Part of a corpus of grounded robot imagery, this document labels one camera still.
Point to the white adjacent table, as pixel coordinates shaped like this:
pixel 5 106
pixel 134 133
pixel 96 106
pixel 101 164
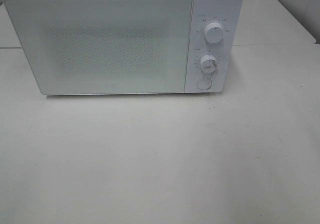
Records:
pixel 268 22

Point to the white microwave door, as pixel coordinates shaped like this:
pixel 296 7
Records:
pixel 79 47

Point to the upper white power knob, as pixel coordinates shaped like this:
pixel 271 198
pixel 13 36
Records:
pixel 214 32

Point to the white timer knob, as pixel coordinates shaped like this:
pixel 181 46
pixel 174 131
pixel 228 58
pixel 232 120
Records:
pixel 208 64

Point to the white microwave oven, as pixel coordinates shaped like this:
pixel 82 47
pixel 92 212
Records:
pixel 202 12

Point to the round door release button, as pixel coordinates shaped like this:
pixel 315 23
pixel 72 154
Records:
pixel 204 83

